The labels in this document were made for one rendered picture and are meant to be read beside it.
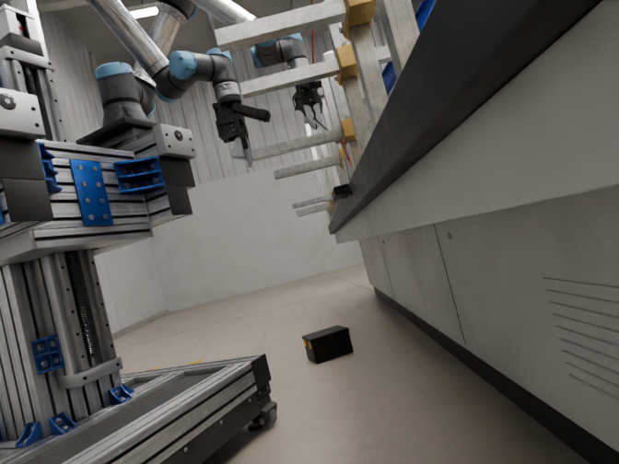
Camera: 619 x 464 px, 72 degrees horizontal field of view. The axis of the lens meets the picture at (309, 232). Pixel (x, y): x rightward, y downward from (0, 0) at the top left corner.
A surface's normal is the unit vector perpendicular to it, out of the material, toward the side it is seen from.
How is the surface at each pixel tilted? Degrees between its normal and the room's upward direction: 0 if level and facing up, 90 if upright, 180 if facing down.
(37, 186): 90
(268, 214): 90
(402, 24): 90
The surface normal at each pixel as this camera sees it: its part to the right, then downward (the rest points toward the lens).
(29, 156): 0.88, -0.24
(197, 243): 0.07, -0.06
